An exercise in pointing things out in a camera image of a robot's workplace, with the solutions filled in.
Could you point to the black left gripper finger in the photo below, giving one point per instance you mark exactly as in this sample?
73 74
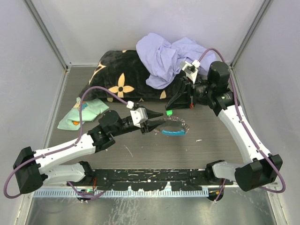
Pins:
152 114
152 125

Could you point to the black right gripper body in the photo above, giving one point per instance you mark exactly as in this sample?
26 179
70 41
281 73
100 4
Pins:
197 90

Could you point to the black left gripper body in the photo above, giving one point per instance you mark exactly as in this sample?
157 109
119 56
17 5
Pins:
126 127

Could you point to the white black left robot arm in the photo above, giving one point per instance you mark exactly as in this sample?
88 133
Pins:
34 168

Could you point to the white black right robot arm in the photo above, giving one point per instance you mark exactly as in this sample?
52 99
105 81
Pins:
259 167

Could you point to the mint green cartoon cloth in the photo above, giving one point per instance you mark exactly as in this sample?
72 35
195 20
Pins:
90 110

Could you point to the lavender crumpled cloth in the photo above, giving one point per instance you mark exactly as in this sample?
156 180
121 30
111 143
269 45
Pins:
162 59

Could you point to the black floral pillow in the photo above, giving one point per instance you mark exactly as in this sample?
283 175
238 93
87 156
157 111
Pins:
123 73

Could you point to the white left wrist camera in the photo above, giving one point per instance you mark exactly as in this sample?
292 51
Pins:
138 116

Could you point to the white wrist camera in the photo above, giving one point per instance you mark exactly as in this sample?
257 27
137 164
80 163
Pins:
190 69
138 116

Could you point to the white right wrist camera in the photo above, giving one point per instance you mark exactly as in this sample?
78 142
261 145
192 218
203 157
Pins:
190 69

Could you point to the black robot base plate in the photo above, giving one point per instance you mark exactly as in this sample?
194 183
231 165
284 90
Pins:
148 179

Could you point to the slotted grey cable duct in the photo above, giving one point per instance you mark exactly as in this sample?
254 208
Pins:
167 192

